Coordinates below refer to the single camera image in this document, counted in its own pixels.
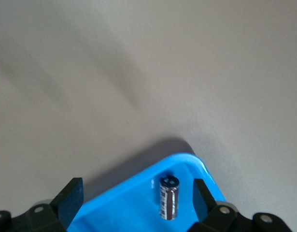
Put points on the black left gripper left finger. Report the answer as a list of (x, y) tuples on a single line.
[(68, 200)]

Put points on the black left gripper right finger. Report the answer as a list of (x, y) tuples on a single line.
[(203, 205)]

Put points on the dark brown rectangular component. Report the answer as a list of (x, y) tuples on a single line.
[(170, 200)]

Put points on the blue plastic tray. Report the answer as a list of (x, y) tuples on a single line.
[(129, 205)]

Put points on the brown table mat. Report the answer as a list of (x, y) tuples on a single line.
[(148, 72)]

